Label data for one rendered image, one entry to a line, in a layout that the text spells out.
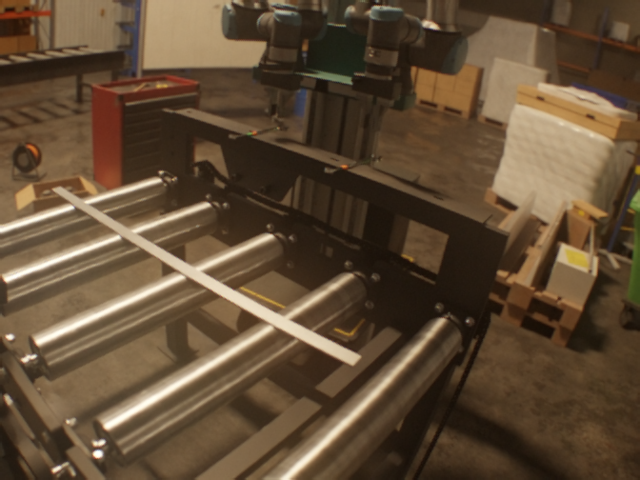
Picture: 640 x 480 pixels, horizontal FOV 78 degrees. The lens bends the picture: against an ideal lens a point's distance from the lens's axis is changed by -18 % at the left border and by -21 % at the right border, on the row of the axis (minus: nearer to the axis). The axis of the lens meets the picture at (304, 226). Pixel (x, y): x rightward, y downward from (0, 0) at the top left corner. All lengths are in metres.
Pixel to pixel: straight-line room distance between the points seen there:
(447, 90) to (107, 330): 8.88
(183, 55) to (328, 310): 5.02
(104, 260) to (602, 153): 3.80
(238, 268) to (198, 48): 4.84
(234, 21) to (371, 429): 1.46
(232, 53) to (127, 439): 5.57
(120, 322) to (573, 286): 2.45
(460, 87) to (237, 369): 8.77
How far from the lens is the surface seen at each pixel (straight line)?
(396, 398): 0.97
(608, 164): 4.29
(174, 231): 1.51
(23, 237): 1.58
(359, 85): 1.34
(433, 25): 1.64
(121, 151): 3.46
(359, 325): 2.12
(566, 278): 2.89
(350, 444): 0.87
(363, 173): 1.28
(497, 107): 9.43
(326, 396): 1.11
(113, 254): 1.40
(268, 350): 1.03
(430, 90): 9.64
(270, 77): 1.56
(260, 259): 1.37
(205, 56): 6.01
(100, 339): 1.10
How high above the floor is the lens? 1.58
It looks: 26 degrees down
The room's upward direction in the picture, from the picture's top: 7 degrees clockwise
